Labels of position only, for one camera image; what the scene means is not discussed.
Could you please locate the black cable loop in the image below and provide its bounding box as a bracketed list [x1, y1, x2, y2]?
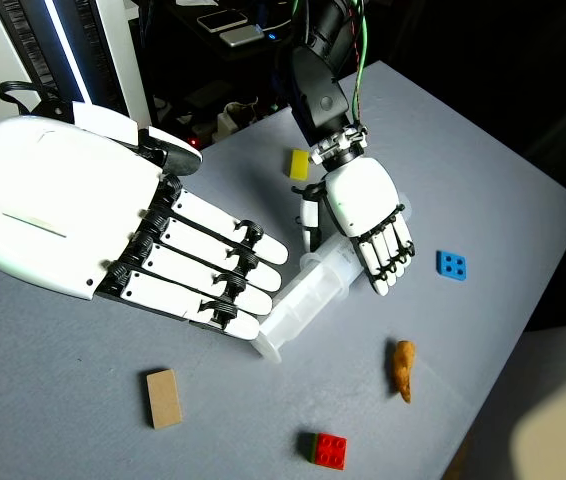
[0, 80, 73, 124]

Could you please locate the rectangular wooden block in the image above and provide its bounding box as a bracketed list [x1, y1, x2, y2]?
[145, 368, 184, 430]

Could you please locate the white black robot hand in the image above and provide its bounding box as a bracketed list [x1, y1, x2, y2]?
[291, 155, 417, 297]
[0, 99, 290, 342]

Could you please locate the large translucent plastic syringe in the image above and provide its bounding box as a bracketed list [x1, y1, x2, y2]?
[254, 192, 413, 364]

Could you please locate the white power adapter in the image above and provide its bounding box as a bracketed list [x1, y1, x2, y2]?
[215, 98, 263, 142]

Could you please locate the red and green toy brick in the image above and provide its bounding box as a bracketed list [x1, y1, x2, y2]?
[306, 432, 349, 471]

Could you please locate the orange toy carrot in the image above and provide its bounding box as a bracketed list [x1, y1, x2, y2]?
[393, 339, 417, 404]

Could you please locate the silver power bank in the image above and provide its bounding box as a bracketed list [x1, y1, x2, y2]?
[218, 24, 266, 49]

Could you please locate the yellow block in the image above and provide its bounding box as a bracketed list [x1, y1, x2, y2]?
[288, 149, 312, 180]

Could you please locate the blue four-hole block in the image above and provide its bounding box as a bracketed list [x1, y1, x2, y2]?
[435, 249, 468, 283]

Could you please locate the white-framed smartphone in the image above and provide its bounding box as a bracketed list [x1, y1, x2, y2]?
[196, 8, 249, 34]

